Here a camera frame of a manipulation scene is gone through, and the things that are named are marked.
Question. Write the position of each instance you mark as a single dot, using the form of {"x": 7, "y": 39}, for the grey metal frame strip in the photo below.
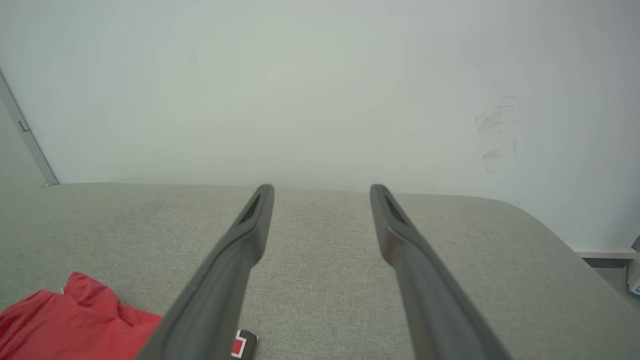
{"x": 27, "y": 132}

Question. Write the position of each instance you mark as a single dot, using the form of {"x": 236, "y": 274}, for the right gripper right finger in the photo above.
{"x": 430, "y": 295}

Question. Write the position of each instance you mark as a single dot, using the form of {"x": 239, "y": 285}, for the red and white jersey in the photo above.
{"x": 75, "y": 320}

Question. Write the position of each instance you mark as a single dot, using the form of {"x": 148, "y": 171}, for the white appliance with label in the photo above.
{"x": 635, "y": 270}

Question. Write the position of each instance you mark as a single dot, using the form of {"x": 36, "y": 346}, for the grey fabric sofa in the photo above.
{"x": 325, "y": 240}

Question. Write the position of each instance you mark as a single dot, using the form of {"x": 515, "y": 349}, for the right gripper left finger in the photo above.
{"x": 220, "y": 285}

